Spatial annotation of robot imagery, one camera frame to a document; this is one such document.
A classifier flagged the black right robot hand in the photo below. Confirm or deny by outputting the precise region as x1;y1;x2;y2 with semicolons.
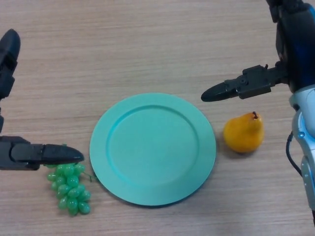
201;0;315;103

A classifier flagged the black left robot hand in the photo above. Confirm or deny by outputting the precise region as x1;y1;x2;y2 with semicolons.
0;29;85;172

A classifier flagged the yellow pear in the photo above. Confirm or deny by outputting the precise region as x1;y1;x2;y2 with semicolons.
223;112;265;153

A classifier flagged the turquoise round plate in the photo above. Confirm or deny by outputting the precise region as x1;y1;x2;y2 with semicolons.
89;92;217;206

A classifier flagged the green grape bunch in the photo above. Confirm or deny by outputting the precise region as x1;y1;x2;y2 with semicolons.
44;144;96;217

